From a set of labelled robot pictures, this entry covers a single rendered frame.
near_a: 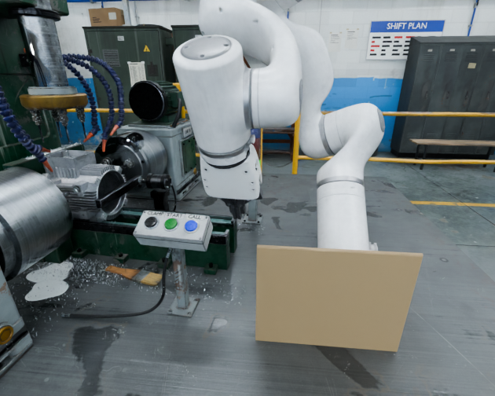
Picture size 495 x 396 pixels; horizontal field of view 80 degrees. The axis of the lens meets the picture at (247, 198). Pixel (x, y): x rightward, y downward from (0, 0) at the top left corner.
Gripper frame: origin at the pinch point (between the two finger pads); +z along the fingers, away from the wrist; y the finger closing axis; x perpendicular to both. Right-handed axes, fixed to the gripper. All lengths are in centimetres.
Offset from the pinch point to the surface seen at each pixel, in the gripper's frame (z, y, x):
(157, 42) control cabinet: 105, 176, -322
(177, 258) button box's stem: 17.6, 16.6, 4.0
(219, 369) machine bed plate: 25.2, 2.3, 25.2
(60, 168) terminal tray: 15, 65, -21
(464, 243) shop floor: 200, -160, -125
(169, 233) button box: 8.8, 16.6, 2.4
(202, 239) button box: 8.9, 8.6, 2.9
